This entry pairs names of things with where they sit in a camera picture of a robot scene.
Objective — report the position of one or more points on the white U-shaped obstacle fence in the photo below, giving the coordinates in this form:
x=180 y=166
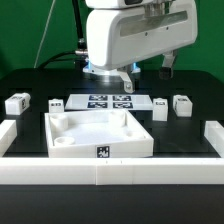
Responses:
x=59 y=171

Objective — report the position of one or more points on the white marker base plate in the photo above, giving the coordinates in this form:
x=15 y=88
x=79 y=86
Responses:
x=106 y=101

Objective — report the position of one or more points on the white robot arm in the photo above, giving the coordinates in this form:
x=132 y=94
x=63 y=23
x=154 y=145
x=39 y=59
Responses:
x=122 y=32

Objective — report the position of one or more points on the white square tabletop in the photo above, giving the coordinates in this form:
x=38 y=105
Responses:
x=96 y=134

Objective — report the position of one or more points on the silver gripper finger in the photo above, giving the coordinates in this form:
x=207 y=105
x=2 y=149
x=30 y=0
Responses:
x=166 y=70
x=128 y=84

